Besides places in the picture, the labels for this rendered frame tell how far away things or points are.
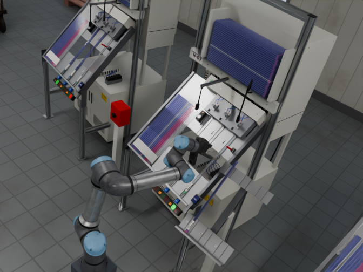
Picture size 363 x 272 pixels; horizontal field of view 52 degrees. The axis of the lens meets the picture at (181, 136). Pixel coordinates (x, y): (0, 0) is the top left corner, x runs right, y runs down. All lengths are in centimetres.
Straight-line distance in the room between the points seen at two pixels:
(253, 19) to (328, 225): 208
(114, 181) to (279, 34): 129
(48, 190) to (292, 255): 211
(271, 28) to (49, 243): 215
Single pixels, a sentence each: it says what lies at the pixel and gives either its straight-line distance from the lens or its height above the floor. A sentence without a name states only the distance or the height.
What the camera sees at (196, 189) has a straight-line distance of 237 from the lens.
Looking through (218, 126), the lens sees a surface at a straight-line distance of 246.
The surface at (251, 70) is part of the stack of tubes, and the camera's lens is 227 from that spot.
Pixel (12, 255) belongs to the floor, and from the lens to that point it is 301.
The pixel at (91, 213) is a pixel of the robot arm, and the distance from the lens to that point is 205.
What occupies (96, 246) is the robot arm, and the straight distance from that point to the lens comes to 205.
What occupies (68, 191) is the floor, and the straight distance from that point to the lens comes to 336.
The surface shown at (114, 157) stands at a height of 25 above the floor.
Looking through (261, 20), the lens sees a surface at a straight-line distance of 242.
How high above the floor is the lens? 245
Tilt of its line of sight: 37 degrees down
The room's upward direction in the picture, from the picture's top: 12 degrees clockwise
